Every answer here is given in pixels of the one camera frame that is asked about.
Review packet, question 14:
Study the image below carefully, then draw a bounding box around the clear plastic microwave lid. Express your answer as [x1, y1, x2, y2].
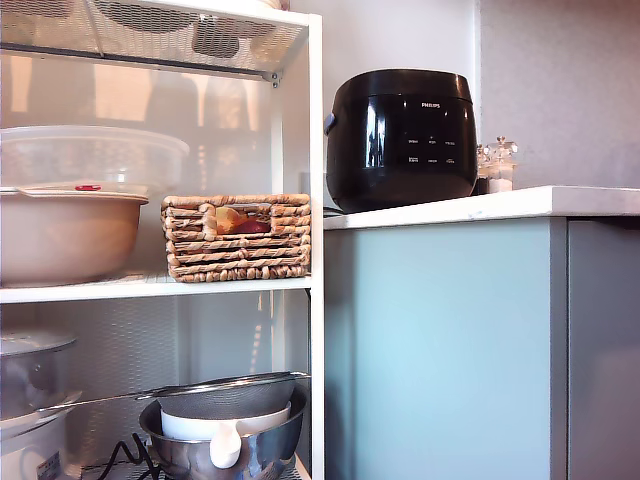
[0, 124, 192, 199]

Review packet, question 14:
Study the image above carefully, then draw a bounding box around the white metal shelf unit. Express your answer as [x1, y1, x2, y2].
[0, 0, 325, 480]

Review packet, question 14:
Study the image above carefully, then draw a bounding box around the glass pot lid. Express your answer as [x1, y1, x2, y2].
[0, 329, 78, 357]

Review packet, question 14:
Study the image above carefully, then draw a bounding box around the woven wicker basket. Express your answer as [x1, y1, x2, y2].
[160, 193, 312, 284]

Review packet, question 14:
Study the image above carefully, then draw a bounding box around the yellow fruit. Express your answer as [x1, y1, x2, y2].
[215, 206, 242, 235]

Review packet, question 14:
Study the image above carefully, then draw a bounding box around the black Philips rice cooker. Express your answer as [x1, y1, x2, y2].
[324, 68, 480, 214]

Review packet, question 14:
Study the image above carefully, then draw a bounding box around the grey-blue kitchen cabinet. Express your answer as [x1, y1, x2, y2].
[323, 215, 640, 480]

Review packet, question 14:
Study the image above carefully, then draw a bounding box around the clear pepper mill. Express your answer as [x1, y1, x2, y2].
[475, 144, 494, 195]

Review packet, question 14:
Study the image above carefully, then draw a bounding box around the metal mesh sieve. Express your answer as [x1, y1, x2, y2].
[37, 370, 312, 421]

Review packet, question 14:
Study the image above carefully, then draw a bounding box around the clear salt mill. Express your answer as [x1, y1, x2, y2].
[487, 135, 519, 194]

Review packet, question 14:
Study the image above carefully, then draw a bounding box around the pale round cup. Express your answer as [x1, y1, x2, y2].
[248, 29, 281, 59]

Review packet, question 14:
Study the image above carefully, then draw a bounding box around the steel mixing bowl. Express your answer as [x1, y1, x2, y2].
[138, 384, 310, 480]

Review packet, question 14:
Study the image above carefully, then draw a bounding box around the dark square container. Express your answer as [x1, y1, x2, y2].
[192, 14, 241, 57]

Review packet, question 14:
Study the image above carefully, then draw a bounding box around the large beige bowl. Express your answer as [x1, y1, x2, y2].
[0, 185, 150, 289]

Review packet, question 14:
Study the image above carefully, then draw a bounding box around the steel pot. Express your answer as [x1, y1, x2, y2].
[0, 344, 74, 420]

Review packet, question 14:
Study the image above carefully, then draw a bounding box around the white electric cooker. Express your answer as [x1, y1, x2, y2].
[0, 390, 84, 480]

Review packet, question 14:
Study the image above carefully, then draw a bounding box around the white plastic bowl with handle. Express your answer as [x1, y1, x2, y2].
[159, 400, 293, 470]

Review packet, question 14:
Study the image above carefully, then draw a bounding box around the black cable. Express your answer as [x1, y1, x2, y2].
[79, 432, 164, 480]

